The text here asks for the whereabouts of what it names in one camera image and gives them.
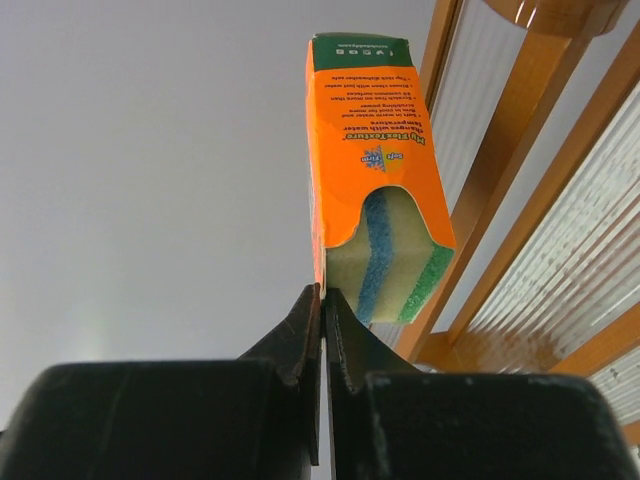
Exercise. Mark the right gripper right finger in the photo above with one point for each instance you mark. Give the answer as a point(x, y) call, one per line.
point(368, 387)

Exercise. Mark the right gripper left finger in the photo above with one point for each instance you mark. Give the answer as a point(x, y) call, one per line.
point(294, 348)

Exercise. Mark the orange sponge box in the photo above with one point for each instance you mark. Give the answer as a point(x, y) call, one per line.
point(380, 226)

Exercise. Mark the wooden shelf rack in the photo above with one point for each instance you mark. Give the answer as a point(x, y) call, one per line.
point(535, 109)

